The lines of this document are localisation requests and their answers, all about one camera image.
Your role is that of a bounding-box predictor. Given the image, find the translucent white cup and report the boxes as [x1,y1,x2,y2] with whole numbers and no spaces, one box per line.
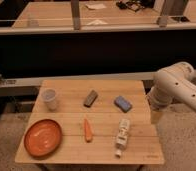
[41,89,58,110]

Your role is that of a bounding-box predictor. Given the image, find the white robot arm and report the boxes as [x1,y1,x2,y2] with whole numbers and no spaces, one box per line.
[147,62,196,124]

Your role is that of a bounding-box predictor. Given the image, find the white squeeze bottle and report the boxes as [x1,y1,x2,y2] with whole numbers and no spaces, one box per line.
[115,119,130,157]

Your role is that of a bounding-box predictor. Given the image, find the blue sponge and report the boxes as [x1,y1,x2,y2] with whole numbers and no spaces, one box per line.
[114,96,132,113]

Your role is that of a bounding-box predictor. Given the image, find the grey brown sponge block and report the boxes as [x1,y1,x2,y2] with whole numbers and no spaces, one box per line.
[83,90,98,107]

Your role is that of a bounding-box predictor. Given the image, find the orange carrot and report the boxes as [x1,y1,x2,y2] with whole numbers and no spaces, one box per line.
[84,119,93,142]

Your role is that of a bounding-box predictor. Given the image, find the wooden table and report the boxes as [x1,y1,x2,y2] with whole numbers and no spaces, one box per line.
[14,79,166,166]

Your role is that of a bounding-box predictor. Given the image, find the orange bowl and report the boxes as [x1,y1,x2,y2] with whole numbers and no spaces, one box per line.
[24,119,62,157]

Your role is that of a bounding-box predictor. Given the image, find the white paper sheet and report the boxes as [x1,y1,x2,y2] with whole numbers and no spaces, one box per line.
[85,4,107,10]

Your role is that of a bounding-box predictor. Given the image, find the grey metal post right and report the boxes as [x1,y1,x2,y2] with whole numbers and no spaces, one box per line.
[157,0,189,28]

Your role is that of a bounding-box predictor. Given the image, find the grey metal post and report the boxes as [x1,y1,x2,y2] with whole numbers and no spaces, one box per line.
[71,0,81,30]
[157,0,189,28]

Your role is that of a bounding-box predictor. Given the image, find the black cables bundle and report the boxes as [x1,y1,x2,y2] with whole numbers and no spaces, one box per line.
[115,0,155,12]

